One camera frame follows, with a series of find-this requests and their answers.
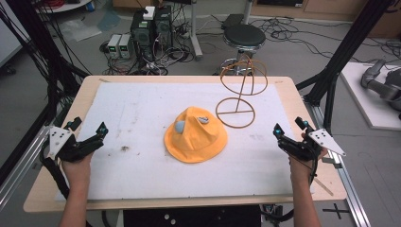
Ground person's right hand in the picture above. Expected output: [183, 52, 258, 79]
[288, 131, 329, 184]

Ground white box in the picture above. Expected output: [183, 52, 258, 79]
[142, 6, 156, 21]

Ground grey metal stand leg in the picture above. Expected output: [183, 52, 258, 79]
[188, 0, 204, 61]

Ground black computer tower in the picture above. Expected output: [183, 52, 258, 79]
[130, 10, 156, 62]
[153, 5, 174, 52]

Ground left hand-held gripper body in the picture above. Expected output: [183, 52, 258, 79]
[46, 126, 105, 164]

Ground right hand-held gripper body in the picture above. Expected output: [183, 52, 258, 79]
[277, 126, 347, 163]

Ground person's left hand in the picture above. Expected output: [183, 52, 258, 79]
[61, 150, 95, 187]

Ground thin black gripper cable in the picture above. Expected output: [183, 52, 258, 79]
[308, 150, 319, 187]

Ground white floor board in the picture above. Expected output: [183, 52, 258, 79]
[340, 61, 401, 131]

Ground black metal frame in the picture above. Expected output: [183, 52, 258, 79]
[295, 0, 396, 134]
[0, 0, 91, 187]

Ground black floor cables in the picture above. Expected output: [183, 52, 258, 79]
[207, 13, 401, 64]

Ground tangle of floor cables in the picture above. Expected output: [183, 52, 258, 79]
[99, 18, 195, 77]

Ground black round stool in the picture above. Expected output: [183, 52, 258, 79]
[220, 24, 268, 76]

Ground wooden wire hat stand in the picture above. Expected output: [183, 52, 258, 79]
[215, 54, 269, 130]

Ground aluminium rail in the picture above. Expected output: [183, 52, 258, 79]
[0, 125, 52, 210]
[303, 96, 373, 227]

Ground white table mat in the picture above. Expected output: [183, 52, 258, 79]
[55, 81, 316, 202]

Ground yellow bucket hat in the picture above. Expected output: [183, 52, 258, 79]
[164, 106, 229, 165]

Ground white round table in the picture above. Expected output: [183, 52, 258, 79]
[35, 0, 93, 14]

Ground grey power supply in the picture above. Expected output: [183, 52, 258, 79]
[106, 33, 123, 60]
[118, 33, 133, 60]

